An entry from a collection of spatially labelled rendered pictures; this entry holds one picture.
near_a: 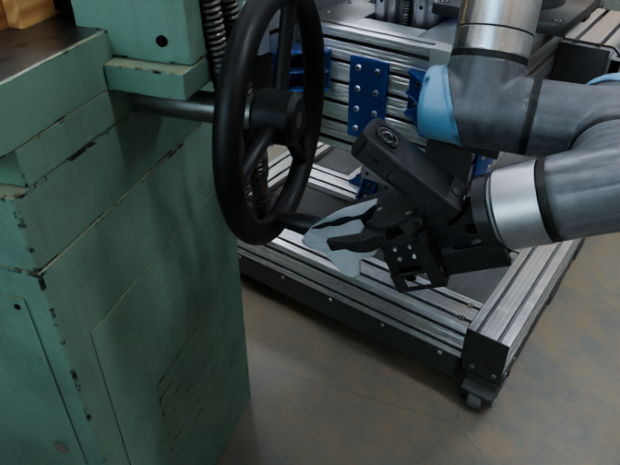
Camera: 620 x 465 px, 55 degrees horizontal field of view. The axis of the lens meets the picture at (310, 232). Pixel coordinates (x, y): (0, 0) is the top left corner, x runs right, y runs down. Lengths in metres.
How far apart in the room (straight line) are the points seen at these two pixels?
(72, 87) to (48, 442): 0.49
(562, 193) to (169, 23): 0.41
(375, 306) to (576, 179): 0.89
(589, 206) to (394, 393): 0.97
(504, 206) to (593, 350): 1.14
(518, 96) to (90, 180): 0.45
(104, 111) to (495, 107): 0.41
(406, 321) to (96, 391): 0.74
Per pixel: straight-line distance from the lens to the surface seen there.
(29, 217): 0.63
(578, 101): 0.60
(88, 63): 0.67
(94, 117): 0.68
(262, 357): 1.48
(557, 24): 1.04
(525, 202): 0.52
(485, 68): 0.60
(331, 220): 0.63
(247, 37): 0.56
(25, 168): 0.61
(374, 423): 1.36
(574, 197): 0.52
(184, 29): 0.64
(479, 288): 1.39
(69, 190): 0.66
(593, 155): 0.53
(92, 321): 0.75
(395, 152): 0.54
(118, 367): 0.83
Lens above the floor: 1.09
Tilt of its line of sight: 36 degrees down
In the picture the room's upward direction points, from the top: straight up
